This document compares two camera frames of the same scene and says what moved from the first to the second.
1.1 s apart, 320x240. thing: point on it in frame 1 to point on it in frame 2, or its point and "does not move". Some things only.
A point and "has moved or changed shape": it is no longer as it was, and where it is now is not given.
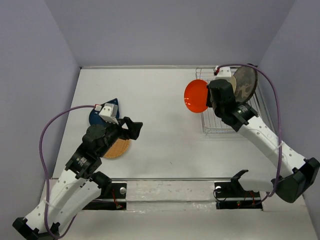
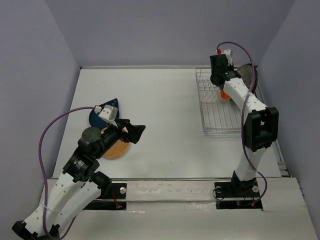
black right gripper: x=209 y=102 to x=232 y=68
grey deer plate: x=246 y=79 does not move
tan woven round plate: x=117 y=148 does not move
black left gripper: x=134 y=127 does not move
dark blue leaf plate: x=94 y=117 does not move
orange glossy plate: x=195 y=95 has moved or changed shape
